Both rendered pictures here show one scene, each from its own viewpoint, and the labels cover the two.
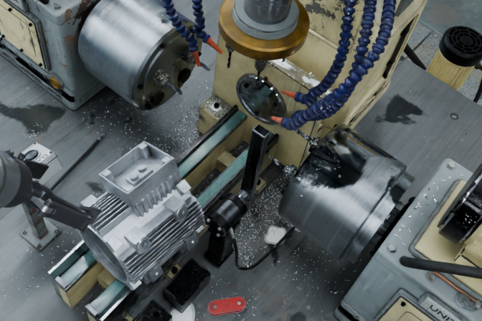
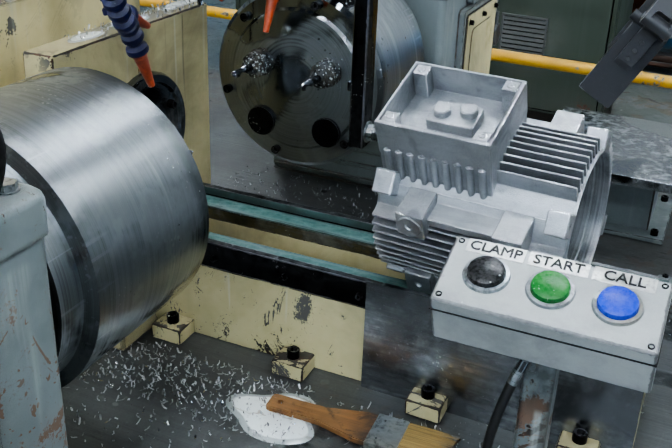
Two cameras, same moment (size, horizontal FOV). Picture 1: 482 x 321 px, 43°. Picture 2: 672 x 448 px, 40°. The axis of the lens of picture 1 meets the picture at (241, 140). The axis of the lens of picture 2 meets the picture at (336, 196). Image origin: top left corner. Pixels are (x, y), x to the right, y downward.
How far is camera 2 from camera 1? 1.52 m
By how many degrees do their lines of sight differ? 74
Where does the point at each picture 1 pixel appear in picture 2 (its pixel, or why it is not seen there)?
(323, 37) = not seen: outside the picture
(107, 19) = (41, 142)
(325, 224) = (406, 42)
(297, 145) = (201, 158)
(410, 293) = (462, 8)
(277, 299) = not seen: hidden behind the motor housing
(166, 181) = (452, 91)
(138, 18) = (48, 95)
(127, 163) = (429, 145)
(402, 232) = not seen: outside the picture
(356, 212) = not seen: outside the picture
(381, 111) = not seen: hidden behind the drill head
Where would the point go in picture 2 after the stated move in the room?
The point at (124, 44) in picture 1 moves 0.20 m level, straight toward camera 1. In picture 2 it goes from (121, 133) to (339, 109)
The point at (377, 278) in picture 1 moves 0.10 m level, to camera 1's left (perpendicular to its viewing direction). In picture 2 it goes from (448, 36) to (463, 53)
